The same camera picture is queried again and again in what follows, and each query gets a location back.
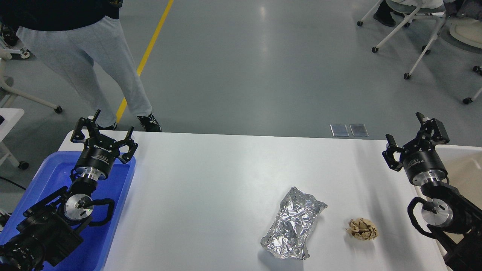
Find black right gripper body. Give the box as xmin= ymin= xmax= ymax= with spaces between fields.
xmin=402 ymin=142 xmax=448 ymax=186

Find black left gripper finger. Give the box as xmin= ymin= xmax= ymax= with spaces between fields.
xmin=112 ymin=126 xmax=138 ymax=164
xmin=70 ymin=110 xmax=101 ymax=144

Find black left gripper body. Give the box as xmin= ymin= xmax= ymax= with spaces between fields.
xmin=75 ymin=137 xmax=116 ymax=180

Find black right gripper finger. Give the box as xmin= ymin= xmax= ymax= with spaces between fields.
xmin=382 ymin=134 xmax=409 ymax=172
xmin=415 ymin=112 xmax=450 ymax=148

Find aluminium foil bag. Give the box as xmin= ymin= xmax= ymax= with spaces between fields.
xmin=260 ymin=187 xmax=328 ymax=260

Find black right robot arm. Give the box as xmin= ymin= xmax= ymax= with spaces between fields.
xmin=382 ymin=113 xmax=482 ymax=271

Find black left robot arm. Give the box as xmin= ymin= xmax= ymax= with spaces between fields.
xmin=1 ymin=110 xmax=138 ymax=271

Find beige plastic bin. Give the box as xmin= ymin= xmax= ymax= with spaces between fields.
xmin=408 ymin=148 xmax=481 ymax=271

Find right metal floor plate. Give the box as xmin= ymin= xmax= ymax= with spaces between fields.
xmin=349 ymin=123 xmax=369 ymax=137

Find metal floor plate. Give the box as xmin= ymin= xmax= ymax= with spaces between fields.
xmin=330 ymin=124 xmax=350 ymax=137
xmin=349 ymin=123 xmax=369 ymax=137

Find left metal floor plate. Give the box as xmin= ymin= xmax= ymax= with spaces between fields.
xmin=330 ymin=124 xmax=350 ymax=137

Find crumpled brown paper ball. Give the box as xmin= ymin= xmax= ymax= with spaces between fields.
xmin=346 ymin=218 xmax=379 ymax=241

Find blue plastic tray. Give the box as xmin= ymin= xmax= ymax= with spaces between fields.
xmin=0 ymin=151 xmax=136 ymax=271

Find person in grey trousers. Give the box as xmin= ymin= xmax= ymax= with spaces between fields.
xmin=1 ymin=0 xmax=162 ymax=132

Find white chair base left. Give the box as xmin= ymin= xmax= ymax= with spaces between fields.
xmin=0 ymin=23 xmax=63 ymax=114

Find white chair at right edge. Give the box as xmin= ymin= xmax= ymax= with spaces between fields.
xmin=447 ymin=0 xmax=482 ymax=105

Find white rolling chair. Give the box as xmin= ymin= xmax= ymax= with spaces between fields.
xmin=371 ymin=0 xmax=447 ymax=79

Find seated person's black shoes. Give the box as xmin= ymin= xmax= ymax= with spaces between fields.
xmin=373 ymin=0 xmax=396 ymax=27

